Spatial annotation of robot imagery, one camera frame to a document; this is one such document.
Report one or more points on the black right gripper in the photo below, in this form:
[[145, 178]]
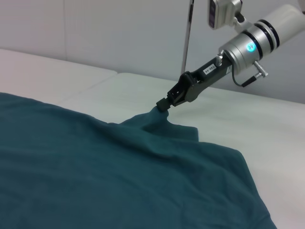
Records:
[[209, 78]]

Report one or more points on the teal blue shirt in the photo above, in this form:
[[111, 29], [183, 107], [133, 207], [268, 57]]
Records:
[[95, 167]]

